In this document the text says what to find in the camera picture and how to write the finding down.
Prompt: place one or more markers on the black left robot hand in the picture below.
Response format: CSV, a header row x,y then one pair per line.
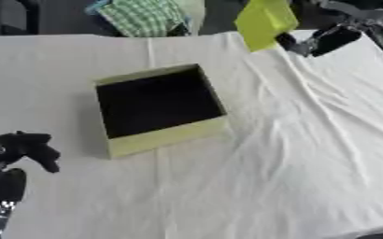
x,y
20,144

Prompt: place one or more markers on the yellow-green cardboard piece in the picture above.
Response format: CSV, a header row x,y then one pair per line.
x,y
265,21

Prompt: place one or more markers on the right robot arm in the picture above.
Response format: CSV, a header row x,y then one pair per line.
x,y
377,17

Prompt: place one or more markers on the dark chair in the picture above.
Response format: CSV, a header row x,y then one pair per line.
x,y
15,15

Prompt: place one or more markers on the yellow-green cardboard box, black inside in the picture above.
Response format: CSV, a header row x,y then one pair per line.
x,y
162,138

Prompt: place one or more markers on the green and white checked cloth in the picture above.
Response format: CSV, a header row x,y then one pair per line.
x,y
143,15

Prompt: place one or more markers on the blue cloth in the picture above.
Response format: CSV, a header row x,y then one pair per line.
x,y
95,7

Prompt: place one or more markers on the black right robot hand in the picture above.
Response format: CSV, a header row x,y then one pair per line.
x,y
334,39

